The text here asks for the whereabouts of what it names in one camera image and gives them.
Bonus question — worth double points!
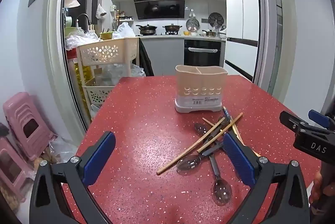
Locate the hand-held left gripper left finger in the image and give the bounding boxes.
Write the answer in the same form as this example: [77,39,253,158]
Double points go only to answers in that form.
[29,131,116,224]

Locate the dark hanging jacket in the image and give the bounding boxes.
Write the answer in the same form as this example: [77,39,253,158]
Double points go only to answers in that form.
[138,38,155,77]

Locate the round steel steamer rack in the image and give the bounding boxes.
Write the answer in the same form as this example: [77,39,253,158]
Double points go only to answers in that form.
[186,9,201,31]

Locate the beige flower-cutout basket rack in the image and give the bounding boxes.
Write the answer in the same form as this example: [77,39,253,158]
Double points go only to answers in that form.
[76,37,140,120]

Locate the white plastic bag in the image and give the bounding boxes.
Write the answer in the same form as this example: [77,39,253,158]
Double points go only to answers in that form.
[112,22,137,39]

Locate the hanging clear plastic bag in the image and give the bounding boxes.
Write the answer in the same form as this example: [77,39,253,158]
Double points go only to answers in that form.
[95,3,108,19]

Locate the yellow patterned wooden chopstick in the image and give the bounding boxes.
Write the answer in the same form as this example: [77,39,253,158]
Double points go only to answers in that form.
[202,117,218,127]

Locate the crumpled clear plastic bags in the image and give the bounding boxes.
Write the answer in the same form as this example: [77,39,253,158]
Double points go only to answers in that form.
[64,26,100,51]

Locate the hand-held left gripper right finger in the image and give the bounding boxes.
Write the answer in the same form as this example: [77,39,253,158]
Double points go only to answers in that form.
[223,132,311,224]

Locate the black range hood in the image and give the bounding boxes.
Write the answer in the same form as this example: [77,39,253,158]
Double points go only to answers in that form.
[132,0,187,21]

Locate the dark cooking pot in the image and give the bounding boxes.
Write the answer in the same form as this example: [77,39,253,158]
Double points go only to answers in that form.
[162,23,183,35]

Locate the gold foil packet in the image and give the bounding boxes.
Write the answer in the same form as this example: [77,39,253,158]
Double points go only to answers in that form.
[74,62,91,109]

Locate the pink plastic stool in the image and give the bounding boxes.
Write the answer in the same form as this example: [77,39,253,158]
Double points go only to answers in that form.
[0,132,35,205]
[3,92,58,161]

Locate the clear plastic floor bag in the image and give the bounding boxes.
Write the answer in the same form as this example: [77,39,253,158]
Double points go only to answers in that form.
[48,136,77,163]

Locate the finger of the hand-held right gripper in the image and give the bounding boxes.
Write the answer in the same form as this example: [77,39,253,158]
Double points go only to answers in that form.
[279,110,311,136]
[308,109,335,133]

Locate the clear bags inside rack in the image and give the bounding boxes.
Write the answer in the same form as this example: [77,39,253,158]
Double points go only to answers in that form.
[94,63,146,88]

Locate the white condiment shelf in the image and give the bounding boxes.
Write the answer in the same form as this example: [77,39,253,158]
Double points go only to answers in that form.
[112,10,135,31]

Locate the black wok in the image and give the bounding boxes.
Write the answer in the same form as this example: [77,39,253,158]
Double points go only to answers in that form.
[136,24,158,35]

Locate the beige plastic utensil holder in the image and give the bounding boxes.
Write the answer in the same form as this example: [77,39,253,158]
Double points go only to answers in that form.
[174,65,228,113]

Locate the plain wooden chopstick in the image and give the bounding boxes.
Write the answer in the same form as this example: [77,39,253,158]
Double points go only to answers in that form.
[197,112,244,154]
[156,117,226,175]

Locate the curved kitchen faucet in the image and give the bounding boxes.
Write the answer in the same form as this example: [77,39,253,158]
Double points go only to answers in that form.
[75,13,91,29]

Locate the round hanging multi-cup pan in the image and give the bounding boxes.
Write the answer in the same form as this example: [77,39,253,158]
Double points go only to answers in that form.
[208,12,225,27]

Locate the white refrigerator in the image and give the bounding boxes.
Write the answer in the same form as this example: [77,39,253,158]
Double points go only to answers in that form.
[223,0,263,83]

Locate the blue patterned wooden chopstick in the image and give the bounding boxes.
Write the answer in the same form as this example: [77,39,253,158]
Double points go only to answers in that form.
[222,106,244,143]

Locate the person's right hand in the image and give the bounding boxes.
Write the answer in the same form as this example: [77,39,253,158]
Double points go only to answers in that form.
[308,170,331,214]

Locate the small steel saucepan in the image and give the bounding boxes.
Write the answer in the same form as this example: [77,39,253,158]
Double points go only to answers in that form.
[202,29,227,38]

